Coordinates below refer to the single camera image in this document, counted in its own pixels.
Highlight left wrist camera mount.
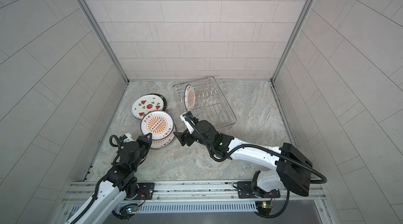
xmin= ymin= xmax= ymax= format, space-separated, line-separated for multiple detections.
xmin=120 ymin=133 xmax=134 ymax=144

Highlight wire metal dish rack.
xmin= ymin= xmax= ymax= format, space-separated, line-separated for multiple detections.
xmin=173 ymin=77 xmax=237 ymax=132

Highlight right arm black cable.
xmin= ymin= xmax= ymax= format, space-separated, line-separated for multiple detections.
xmin=183 ymin=112 xmax=328 ymax=220

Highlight aluminium front rail frame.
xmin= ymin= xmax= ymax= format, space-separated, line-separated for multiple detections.
xmin=53 ymin=179 xmax=336 ymax=224

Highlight green circuit board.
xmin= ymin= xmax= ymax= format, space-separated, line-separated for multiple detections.
xmin=255 ymin=201 xmax=274 ymax=218
xmin=121 ymin=204 xmax=141 ymax=216

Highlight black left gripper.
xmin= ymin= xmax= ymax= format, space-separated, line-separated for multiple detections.
xmin=130 ymin=132 xmax=153 ymax=172

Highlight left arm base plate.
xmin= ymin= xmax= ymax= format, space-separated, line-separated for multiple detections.
xmin=125 ymin=183 xmax=155 ymax=201

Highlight orange sunburst plate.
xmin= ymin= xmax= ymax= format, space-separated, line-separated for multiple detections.
xmin=184 ymin=84 xmax=195 ymax=111
xmin=140 ymin=110 xmax=174 ymax=141

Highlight right green circuit board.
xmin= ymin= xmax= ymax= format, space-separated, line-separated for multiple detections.
xmin=255 ymin=201 xmax=274 ymax=218

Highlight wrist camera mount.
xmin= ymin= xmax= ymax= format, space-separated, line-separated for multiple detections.
xmin=120 ymin=133 xmax=134 ymax=144
xmin=179 ymin=111 xmax=199 ymax=134

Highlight dark striped rim plate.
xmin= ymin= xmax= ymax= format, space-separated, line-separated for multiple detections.
xmin=150 ymin=93 xmax=167 ymax=111

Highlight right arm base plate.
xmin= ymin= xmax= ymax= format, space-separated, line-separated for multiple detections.
xmin=233 ymin=181 xmax=281 ymax=199

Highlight white watermelon plate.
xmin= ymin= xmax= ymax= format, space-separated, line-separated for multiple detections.
xmin=131 ymin=94 xmax=164 ymax=120

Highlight left green circuit board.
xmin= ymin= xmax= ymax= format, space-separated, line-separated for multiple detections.
xmin=121 ymin=204 xmax=141 ymax=216

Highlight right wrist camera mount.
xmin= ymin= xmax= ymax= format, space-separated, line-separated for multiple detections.
xmin=179 ymin=111 xmax=199 ymax=134

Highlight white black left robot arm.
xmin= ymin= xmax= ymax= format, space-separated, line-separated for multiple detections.
xmin=66 ymin=133 xmax=152 ymax=224

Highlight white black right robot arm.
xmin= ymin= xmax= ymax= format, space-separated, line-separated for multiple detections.
xmin=174 ymin=120 xmax=312 ymax=198

